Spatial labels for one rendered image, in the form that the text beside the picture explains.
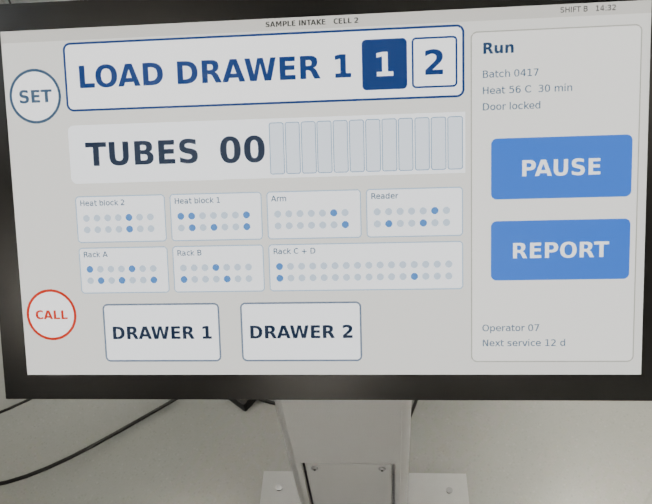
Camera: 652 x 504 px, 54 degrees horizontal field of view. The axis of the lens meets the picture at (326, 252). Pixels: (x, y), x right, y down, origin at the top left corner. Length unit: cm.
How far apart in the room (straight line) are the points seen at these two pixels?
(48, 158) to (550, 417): 135
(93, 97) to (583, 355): 42
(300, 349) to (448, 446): 110
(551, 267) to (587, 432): 117
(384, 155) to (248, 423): 122
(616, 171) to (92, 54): 40
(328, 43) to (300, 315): 20
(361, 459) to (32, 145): 54
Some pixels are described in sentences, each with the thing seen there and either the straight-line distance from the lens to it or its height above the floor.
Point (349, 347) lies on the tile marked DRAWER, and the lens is 49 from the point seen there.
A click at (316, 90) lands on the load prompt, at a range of 48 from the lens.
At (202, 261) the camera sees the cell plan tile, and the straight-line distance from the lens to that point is 50.
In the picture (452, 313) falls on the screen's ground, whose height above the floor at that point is 101.
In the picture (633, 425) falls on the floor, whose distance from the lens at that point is 169.
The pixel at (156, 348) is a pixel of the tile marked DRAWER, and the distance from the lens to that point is 53.
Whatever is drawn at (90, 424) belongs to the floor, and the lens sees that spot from 175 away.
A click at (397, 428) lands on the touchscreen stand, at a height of 71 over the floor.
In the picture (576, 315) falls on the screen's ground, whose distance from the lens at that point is 51.
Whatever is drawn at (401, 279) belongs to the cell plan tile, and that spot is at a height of 103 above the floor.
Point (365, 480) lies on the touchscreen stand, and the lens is 91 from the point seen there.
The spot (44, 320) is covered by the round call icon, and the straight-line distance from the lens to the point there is 56.
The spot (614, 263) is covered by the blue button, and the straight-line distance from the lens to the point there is 51.
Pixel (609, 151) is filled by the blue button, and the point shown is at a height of 110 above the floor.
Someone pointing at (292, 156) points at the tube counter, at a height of 111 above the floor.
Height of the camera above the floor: 140
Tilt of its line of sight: 46 degrees down
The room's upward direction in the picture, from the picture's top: 6 degrees counter-clockwise
